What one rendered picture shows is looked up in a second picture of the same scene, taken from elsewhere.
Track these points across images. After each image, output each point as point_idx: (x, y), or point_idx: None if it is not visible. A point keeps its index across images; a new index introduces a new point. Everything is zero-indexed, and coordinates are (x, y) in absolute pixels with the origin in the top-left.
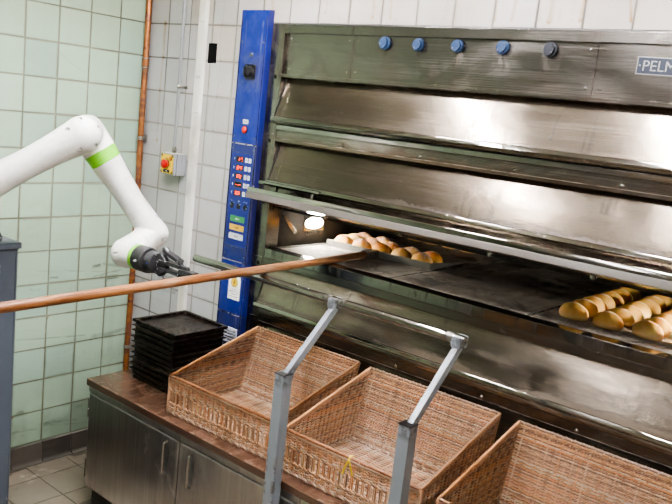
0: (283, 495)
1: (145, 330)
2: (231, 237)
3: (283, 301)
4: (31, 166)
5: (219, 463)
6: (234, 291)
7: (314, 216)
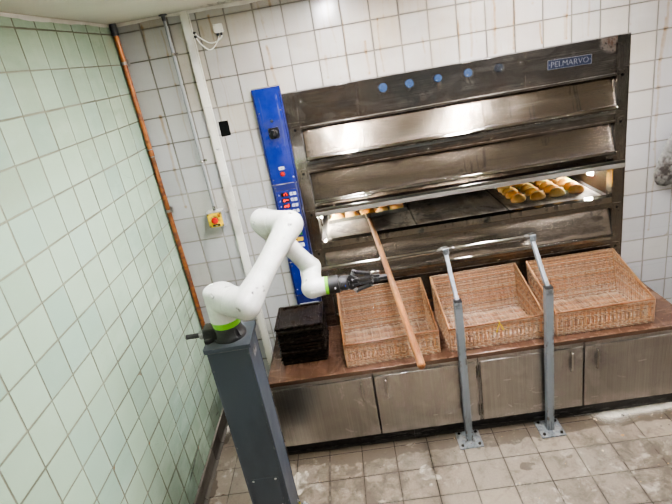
0: None
1: (289, 332)
2: None
3: (349, 268)
4: (279, 262)
5: (410, 371)
6: None
7: None
